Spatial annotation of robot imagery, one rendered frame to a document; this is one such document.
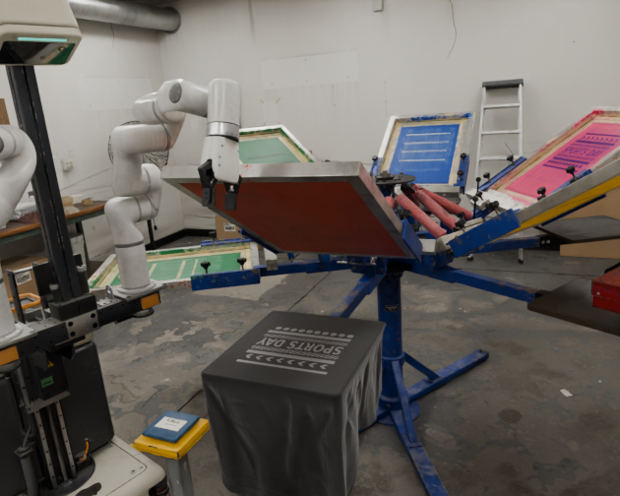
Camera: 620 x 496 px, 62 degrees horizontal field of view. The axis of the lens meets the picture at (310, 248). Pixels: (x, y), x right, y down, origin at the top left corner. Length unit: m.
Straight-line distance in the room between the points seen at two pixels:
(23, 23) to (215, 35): 5.41
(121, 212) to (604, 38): 4.89
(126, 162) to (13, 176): 0.31
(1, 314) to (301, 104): 5.08
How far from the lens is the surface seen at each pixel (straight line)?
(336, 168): 1.25
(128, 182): 1.69
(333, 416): 1.46
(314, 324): 1.83
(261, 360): 1.62
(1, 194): 1.54
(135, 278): 1.80
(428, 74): 5.85
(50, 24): 1.55
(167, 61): 7.24
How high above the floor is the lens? 1.70
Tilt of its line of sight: 16 degrees down
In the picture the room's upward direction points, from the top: 4 degrees counter-clockwise
